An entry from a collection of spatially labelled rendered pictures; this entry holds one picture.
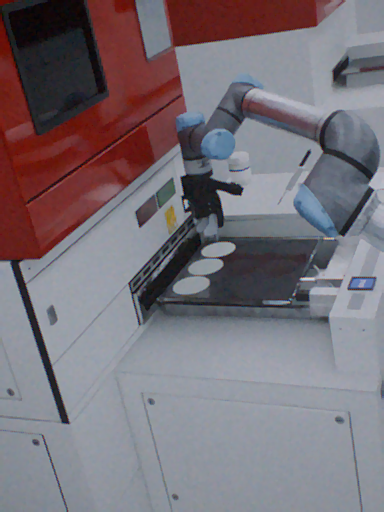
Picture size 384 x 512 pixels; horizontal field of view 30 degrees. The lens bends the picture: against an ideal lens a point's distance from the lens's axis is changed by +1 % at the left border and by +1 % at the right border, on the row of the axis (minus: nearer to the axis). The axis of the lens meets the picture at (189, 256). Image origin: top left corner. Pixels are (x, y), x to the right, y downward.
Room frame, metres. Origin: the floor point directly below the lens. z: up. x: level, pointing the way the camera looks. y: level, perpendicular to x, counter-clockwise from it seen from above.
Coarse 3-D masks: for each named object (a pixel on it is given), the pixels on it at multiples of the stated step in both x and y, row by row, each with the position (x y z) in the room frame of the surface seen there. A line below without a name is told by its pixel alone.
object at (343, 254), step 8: (336, 248) 1.77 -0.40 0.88; (344, 248) 1.76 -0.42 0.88; (352, 248) 1.75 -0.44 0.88; (336, 256) 1.72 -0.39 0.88; (344, 256) 1.71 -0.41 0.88; (352, 256) 1.71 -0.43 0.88; (336, 264) 1.68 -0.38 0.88; (344, 264) 1.67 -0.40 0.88; (344, 272) 1.62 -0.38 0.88; (312, 304) 1.50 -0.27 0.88; (312, 312) 1.49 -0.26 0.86; (320, 312) 1.48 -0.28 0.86; (328, 312) 1.47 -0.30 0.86
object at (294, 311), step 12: (168, 312) 1.71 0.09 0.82; (180, 312) 1.69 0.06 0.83; (192, 312) 1.68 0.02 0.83; (204, 312) 1.66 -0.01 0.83; (216, 312) 1.64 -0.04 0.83; (228, 312) 1.63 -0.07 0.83; (240, 312) 1.61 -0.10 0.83; (252, 312) 1.60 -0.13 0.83; (264, 312) 1.58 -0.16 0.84; (276, 312) 1.57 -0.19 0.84; (288, 312) 1.55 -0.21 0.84; (300, 312) 1.54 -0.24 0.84
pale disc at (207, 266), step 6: (192, 264) 1.82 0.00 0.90; (198, 264) 1.81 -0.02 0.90; (204, 264) 1.80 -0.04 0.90; (210, 264) 1.80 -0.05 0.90; (216, 264) 1.79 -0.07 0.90; (222, 264) 1.78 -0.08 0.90; (192, 270) 1.78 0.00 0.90; (198, 270) 1.77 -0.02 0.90; (204, 270) 1.77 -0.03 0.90; (210, 270) 1.76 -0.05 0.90; (216, 270) 1.75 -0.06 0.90
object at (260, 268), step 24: (240, 240) 1.92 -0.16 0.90; (264, 240) 1.88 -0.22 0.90; (288, 240) 1.85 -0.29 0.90; (312, 240) 1.81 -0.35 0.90; (240, 264) 1.76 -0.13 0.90; (264, 264) 1.73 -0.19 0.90; (288, 264) 1.70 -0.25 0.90; (168, 288) 1.70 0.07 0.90; (216, 288) 1.65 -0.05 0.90; (240, 288) 1.62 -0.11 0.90; (264, 288) 1.59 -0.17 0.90; (288, 288) 1.56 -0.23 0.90
